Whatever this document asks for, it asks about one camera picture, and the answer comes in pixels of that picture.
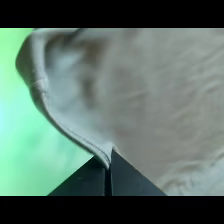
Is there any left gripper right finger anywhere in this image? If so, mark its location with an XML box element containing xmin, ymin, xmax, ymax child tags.
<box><xmin>110</xmin><ymin>149</ymin><xmax>167</xmax><ymax>197</ymax></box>

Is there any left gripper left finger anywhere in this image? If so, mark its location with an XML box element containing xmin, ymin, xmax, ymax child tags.
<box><xmin>47</xmin><ymin>155</ymin><xmax>108</xmax><ymax>197</ymax></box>

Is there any khaki shirt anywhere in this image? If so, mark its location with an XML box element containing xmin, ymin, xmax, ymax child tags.
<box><xmin>14</xmin><ymin>28</ymin><xmax>224</xmax><ymax>197</ymax></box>

